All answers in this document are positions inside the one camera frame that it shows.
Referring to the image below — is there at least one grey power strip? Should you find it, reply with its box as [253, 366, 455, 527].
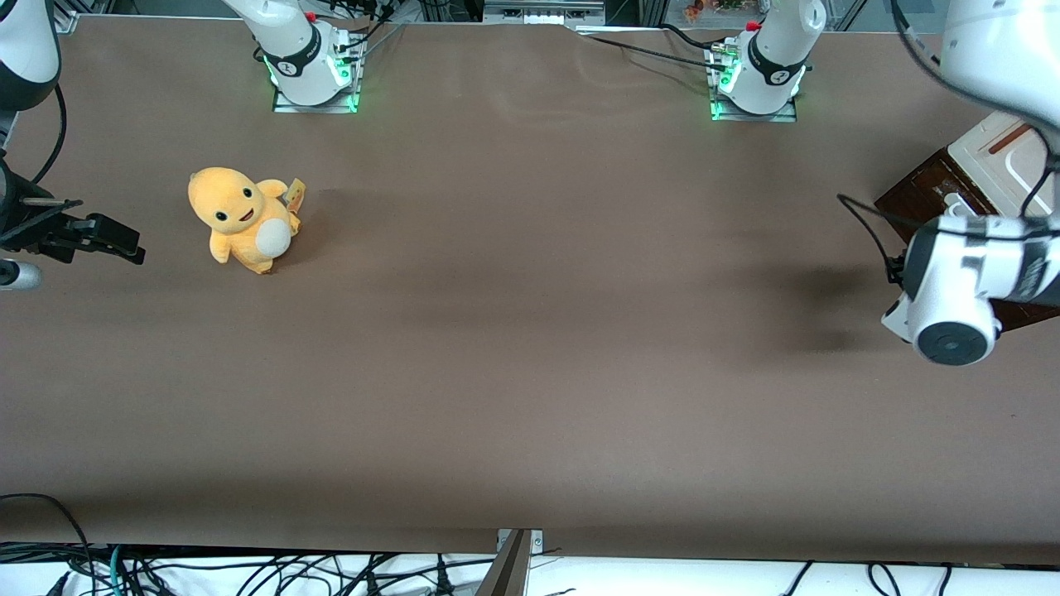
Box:
[484, 0, 606, 26]

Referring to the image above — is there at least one dark brown wooden board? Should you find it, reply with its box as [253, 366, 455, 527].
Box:
[874, 147, 1060, 333]

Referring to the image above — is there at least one white drawer cabinet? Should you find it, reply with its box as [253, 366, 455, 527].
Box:
[942, 111, 1051, 220]

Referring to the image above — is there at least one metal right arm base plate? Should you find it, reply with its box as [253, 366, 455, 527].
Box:
[272, 31, 363, 115]

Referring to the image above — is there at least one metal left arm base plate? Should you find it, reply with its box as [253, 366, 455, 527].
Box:
[709, 40, 799, 123]

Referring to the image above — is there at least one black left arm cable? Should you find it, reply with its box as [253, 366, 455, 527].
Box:
[836, 0, 1060, 287]

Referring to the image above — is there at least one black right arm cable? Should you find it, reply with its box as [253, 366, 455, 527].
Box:
[31, 83, 68, 187]

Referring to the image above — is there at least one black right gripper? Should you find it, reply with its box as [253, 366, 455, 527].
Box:
[0, 157, 147, 267]

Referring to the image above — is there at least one black cable across table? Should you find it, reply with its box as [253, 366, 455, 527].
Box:
[578, 23, 731, 72]

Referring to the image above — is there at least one yellow plush toy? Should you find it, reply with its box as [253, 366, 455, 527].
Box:
[188, 167, 302, 275]

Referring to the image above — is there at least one grey metal bracket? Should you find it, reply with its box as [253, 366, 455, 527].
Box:
[475, 528, 545, 596]

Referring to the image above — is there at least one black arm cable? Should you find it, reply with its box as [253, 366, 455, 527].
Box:
[836, 0, 1060, 287]
[31, 83, 68, 187]

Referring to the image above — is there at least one black looped cable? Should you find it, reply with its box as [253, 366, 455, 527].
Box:
[0, 493, 99, 596]

